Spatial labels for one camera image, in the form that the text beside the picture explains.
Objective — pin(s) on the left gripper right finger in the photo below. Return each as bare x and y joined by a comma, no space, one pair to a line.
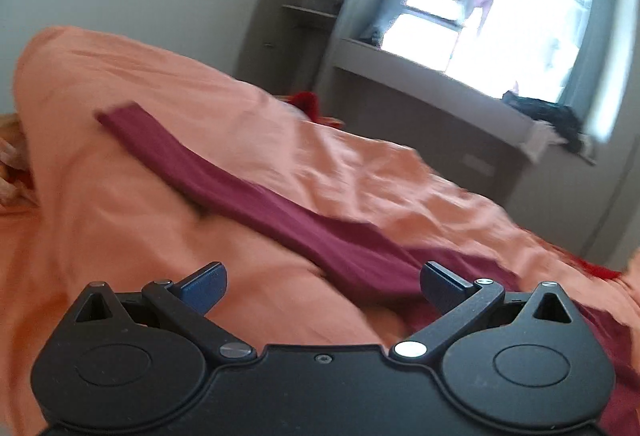
465,307

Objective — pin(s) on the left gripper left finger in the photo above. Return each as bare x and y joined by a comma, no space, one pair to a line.
181,307

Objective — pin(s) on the maroon garment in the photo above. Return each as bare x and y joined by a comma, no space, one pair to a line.
357,258

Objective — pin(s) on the dark clothes pile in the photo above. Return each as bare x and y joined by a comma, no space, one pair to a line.
562,118

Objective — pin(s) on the orange bed sheet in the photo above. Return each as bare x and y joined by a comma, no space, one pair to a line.
102,216

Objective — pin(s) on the white cloth on sill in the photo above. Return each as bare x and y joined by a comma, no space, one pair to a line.
542,136

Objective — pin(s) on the right blue curtain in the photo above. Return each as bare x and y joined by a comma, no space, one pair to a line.
585,76

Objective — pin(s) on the grey window seat cabinet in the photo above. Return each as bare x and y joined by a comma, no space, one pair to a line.
474,140

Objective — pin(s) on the red object behind bed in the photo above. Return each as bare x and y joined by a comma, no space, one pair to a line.
309,103

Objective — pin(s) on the window frame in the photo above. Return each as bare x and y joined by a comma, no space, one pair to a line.
527,47

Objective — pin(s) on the open grey wardrobe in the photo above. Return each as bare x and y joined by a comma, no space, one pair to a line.
285,43

